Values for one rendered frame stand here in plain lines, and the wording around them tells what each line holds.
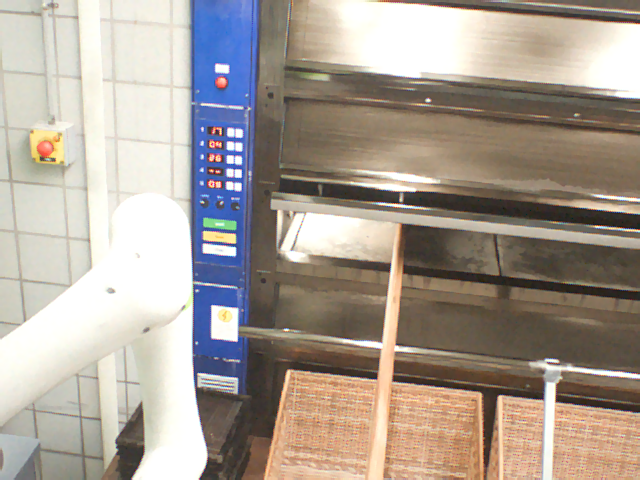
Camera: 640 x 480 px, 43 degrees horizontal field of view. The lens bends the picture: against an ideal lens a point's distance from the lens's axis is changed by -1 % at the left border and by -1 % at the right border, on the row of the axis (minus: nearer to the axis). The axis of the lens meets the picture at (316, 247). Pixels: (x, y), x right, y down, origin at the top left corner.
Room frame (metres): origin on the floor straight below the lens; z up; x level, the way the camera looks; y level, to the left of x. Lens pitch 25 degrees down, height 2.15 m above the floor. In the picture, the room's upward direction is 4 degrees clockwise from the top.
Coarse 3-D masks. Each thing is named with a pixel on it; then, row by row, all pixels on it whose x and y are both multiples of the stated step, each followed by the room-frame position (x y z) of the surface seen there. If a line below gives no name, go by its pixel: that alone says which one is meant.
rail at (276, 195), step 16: (272, 192) 1.89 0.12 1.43; (288, 192) 1.89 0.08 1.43; (368, 208) 1.86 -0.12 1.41; (384, 208) 1.86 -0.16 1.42; (400, 208) 1.85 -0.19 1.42; (416, 208) 1.85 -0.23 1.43; (432, 208) 1.85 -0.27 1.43; (512, 224) 1.82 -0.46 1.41; (528, 224) 1.82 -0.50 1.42; (544, 224) 1.82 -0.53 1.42; (560, 224) 1.81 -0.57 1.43; (576, 224) 1.81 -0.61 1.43; (592, 224) 1.82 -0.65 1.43
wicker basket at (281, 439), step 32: (288, 384) 1.96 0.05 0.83; (320, 384) 1.98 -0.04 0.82; (352, 384) 1.97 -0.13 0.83; (288, 416) 1.95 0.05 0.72; (320, 416) 1.95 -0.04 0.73; (352, 416) 1.94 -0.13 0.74; (416, 416) 1.93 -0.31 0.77; (480, 416) 1.86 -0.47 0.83; (320, 448) 1.92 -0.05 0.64; (352, 448) 1.92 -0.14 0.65; (448, 448) 1.90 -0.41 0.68; (480, 448) 1.76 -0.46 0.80
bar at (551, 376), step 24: (264, 336) 1.65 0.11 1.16; (288, 336) 1.65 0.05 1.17; (312, 336) 1.65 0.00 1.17; (336, 336) 1.65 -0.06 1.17; (456, 360) 1.61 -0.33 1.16; (480, 360) 1.60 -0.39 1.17; (504, 360) 1.60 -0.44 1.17; (528, 360) 1.60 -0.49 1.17; (552, 360) 1.61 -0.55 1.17; (552, 384) 1.57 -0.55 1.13; (552, 408) 1.53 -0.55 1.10; (552, 432) 1.49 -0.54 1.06
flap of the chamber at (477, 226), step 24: (312, 192) 2.00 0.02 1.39; (336, 192) 2.02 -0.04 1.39; (360, 192) 2.04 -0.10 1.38; (360, 216) 1.86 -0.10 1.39; (384, 216) 1.85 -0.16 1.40; (408, 216) 1.85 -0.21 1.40; (528, 216) 1.93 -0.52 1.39; (552, 216) 1.95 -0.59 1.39; (576, 216) 1.97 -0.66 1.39; (576, 240) 1.80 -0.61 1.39; (600, 240) 1.80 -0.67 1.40; (624, 240) 1.79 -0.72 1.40
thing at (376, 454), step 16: (400, 224) 2.26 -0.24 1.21; (400, 240) 2.14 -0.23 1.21; (400, 256) 2.04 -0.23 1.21; (400, 272) 1.94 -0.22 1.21; (400, 288) 1.86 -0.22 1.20; (384, 320) 1.69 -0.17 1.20; (384, 336) 1.61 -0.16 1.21; (384, 352) 1.54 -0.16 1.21; (384, 368) 1.47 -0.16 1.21; (384, 384) 1.41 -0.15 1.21; (384, 400) 1.36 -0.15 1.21; (384, 416) 1.30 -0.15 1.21; (384, 432) 1.26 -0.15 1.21; (384, 448) 1.21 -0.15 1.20; (368, 464) 1.17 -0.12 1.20
